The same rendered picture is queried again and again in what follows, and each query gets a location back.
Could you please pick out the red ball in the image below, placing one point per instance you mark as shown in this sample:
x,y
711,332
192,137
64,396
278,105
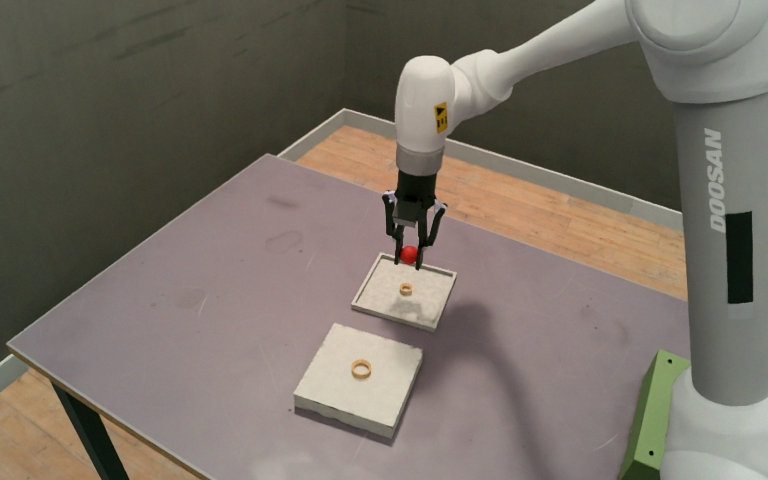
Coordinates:
x,y
408,255

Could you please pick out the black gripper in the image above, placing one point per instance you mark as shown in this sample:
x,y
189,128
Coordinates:
x,y
416,187

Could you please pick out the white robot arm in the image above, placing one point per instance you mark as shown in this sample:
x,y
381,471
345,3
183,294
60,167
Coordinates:
x,y
712,57

